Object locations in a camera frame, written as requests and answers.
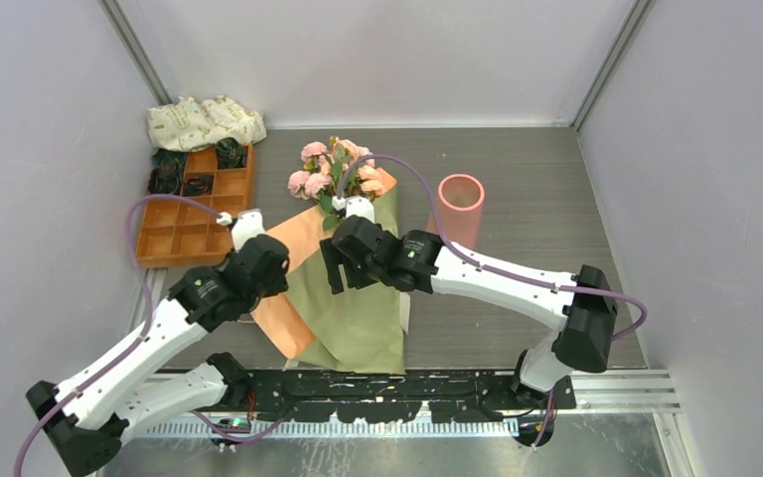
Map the dark rolled sock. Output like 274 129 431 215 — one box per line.
182 175 214 197
147 163 182 195
151 148 188 168
215 137 247 170

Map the green orange wrapping paper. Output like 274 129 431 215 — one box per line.
252 206 409 374

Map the dark rolled sock top right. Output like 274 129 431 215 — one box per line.
215 137 247 170

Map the cream printed cloth bag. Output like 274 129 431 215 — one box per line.
146 95 267 152

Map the pink cylindrical vase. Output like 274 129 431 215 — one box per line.
435 174 486 248

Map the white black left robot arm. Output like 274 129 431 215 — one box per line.
26 234 289 476

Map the orange wooden compartment tray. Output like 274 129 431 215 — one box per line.
135 144 256 268

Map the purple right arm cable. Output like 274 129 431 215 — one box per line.
334 153 649 450

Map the dark rolled sock middle left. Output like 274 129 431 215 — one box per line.
147 163 182 195

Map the green paper flower bouquet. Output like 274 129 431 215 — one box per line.
287 136 389 232

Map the dark rolled sock top left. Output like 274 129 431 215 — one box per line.
151 148 188 168

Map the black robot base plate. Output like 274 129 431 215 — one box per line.
185 367 577 425

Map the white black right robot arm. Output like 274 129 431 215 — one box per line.
320 216 618 408

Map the aluminium frame rail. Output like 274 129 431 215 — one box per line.
81 269 683 439

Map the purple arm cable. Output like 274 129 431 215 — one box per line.
12 193 294 477
334 153 649 450

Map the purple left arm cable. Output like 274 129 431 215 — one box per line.
12 193 294 477

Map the dark rolled sock middle centre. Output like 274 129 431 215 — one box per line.
182 175 214 197

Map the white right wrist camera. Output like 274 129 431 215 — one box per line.
331 196 376 223

